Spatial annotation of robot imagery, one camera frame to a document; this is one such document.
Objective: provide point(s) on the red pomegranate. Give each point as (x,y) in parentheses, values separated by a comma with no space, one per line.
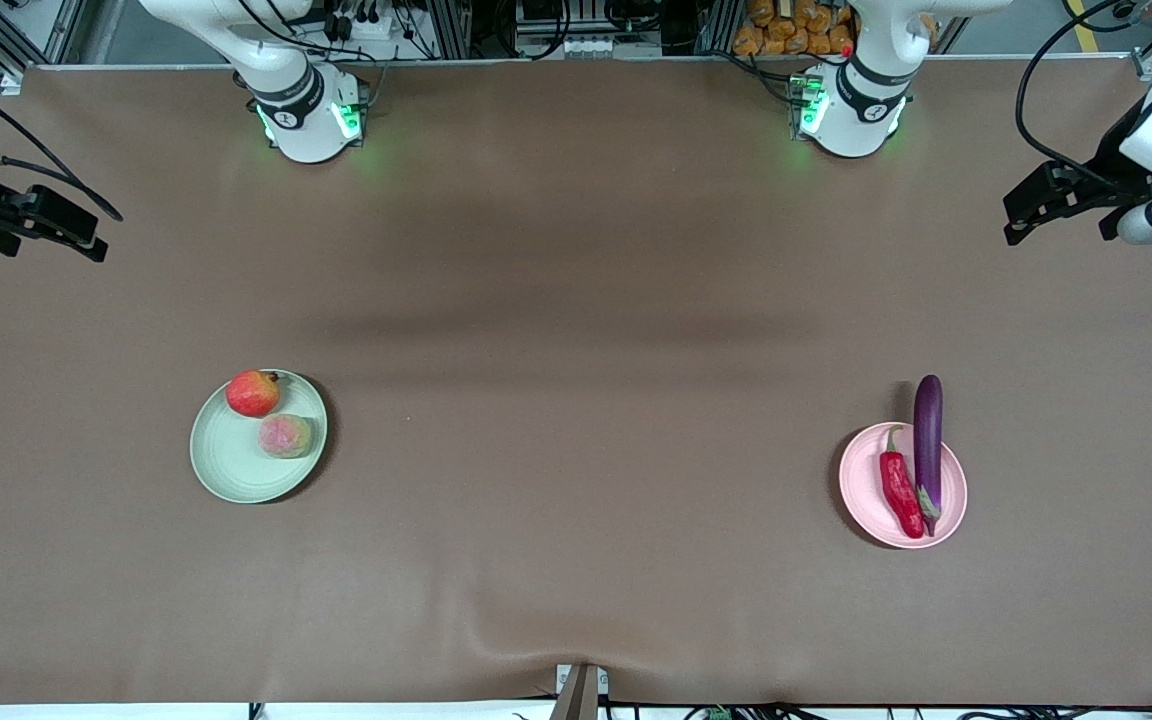
(253,394)

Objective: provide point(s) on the red chili pepper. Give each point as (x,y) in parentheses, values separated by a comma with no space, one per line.
(901,490)

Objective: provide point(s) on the brown table mat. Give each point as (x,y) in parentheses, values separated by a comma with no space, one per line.
(496,560)

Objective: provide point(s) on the orange food pile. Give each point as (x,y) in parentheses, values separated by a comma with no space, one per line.
(796,30)

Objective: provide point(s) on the purple eggplant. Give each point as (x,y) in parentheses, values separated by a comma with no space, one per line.
(928,440)

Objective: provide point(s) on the metal table edge bracket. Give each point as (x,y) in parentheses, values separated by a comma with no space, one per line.
(581,692)

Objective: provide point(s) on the light green plate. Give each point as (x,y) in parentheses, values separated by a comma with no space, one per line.
(236,460)

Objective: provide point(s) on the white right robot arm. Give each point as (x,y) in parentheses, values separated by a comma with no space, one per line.
(306,110)

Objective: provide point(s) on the pink plate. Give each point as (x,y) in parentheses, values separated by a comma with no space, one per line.
(861,490)

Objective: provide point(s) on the pink yellow peach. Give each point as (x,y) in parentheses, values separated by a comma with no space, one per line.
(286,437)

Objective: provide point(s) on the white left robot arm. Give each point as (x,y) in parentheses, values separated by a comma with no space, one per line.
(856,110)

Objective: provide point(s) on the aluminium frame post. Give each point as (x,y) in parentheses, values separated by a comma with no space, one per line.
(451,28)

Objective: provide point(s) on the white power strip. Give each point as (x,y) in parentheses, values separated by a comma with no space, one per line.
(361,25)

